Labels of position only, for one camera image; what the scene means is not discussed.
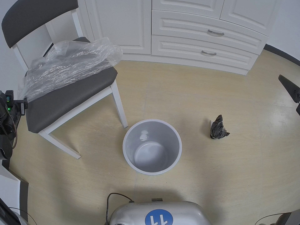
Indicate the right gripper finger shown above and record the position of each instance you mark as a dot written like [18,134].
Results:
[298,108]
[291,90]

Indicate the black plastic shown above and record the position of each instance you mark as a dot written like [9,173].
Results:
[218,129]

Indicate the clear plastic bag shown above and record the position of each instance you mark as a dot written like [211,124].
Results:
[70,64]

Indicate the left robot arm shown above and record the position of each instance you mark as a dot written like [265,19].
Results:
[5,125]

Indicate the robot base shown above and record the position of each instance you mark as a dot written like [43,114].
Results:
[178,210]

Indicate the white trash bin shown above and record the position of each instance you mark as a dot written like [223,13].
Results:
[152,158]

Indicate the white chair grey seat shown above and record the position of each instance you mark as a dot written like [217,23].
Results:
[70,97]

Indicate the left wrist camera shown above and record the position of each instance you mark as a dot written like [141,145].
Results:
[25,103]

